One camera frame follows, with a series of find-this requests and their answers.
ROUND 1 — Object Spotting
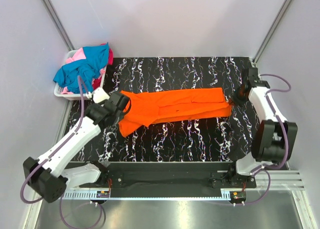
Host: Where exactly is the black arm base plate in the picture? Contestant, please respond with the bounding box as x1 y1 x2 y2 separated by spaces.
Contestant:
78 170 257 189

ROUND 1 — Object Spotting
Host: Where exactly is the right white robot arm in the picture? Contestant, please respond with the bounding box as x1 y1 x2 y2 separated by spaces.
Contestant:
226 67 298 188

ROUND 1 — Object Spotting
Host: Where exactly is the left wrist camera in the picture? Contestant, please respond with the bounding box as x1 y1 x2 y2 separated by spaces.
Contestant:
85 87 110 104

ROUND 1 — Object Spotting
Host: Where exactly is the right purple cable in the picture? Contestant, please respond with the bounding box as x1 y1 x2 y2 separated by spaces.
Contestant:
232 73 292 205

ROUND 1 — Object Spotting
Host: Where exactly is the aluminium front rail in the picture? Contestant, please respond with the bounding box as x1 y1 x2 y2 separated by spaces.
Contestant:
33 170 306 190

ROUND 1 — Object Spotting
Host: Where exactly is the light pink t shirt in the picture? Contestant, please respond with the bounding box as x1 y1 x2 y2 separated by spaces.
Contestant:
61 48 107 95

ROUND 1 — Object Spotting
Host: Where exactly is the blue t shirt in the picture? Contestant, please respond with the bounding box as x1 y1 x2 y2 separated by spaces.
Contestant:
53 43 111 94

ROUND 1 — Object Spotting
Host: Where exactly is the white slotted cable duct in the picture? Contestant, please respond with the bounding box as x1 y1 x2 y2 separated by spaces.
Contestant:
63 188 232 201

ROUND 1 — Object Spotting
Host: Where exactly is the white plastic laundry basket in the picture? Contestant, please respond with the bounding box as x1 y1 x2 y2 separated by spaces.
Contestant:
53 49 106 101

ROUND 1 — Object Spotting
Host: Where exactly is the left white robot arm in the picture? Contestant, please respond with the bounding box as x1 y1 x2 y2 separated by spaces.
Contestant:
20 91 132 204

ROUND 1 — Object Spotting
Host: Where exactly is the orange t shirt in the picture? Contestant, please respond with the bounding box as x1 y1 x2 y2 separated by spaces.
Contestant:
119 87 232 137

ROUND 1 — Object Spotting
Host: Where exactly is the black marble pattern mat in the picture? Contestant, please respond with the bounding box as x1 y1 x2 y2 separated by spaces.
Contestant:
72 57 260 162

